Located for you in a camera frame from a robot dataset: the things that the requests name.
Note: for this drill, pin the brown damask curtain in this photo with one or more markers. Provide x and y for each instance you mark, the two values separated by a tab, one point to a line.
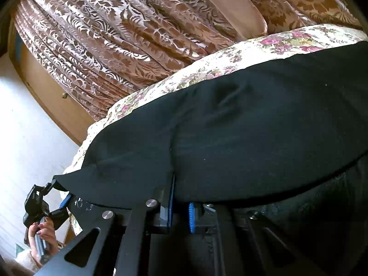
302	0

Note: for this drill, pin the brown wooden cabinet door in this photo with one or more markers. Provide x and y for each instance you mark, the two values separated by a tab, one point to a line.
43	86

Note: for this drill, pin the person's left forearm white sleeve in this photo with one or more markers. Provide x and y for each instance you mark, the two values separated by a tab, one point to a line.
26	260

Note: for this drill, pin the black pants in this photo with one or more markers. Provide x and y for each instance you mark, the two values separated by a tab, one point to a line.
244	126

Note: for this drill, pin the brown patterned pleated curtain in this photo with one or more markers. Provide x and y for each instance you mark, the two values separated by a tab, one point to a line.
115	34

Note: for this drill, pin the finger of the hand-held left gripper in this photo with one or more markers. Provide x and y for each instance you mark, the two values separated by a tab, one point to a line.
64	204
52	186

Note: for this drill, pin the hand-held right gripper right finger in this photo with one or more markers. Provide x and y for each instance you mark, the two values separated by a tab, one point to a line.
191	217

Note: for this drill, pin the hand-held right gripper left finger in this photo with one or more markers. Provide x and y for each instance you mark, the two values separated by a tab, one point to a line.
171	198

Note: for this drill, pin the floral bed blanket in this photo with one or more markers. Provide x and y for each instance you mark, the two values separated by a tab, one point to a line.
258	49

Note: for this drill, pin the plain tan curtain band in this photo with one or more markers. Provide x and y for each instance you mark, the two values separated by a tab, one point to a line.
233	3

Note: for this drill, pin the person's left hand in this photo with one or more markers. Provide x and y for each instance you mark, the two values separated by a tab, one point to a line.
51	238

